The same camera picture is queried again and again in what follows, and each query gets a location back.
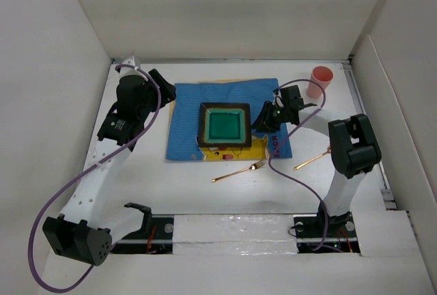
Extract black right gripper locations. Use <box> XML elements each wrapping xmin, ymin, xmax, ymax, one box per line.
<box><xmin>250</xmin><ymin>100</ymin><xmax>290</xmax><ymax>132</ymax></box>

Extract blue Pikachu cloth placemat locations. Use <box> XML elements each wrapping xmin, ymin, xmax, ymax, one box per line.
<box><xmin>166</xmin><ymin>79</ymin><xmax>292</xmax><ymax>161</ymax></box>

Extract gold fork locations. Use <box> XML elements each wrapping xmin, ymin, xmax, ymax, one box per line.
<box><xmin>211</xmin><ymin>160</ymin><xmax>267</xmax><ymax>183</ymax></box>

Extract green square plate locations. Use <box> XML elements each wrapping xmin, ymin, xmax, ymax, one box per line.
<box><xmin>197</xmin><ymin>102</ymin><xmax>252</xmax><ymax>148</ymax></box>

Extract pink plastic cup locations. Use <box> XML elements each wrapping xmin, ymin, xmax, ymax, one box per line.
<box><xmin>307</xmin><ymin>66</ymin><xmax>334</xmax><ymax>99</ymax></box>

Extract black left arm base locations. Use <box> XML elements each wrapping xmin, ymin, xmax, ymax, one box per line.
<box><xmin>111</xmin><ymin>203</ymin><xmax>174</xmax><ymax>255</ymax></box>

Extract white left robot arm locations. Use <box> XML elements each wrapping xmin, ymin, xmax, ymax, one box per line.
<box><xmin>42</xmin><ymin>64</ymin><xmax>176</xmax><ymax>266</ymax></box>

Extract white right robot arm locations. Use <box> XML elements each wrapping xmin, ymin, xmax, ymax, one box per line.
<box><xmin>252</xmin><ymin>85</ymin><xmax>382</xmax><ymax>236</ymax></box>

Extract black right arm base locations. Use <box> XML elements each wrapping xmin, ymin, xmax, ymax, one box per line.
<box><xmin>288</xmin><ymin>208</ymin><xmax>361</xmax><ymax>254</ymax></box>

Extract gold spoon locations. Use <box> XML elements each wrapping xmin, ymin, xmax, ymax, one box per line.
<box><xmin>294</xmin><ymin>146</ymin><xmax>331</xmax><ymax>171</ymax></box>

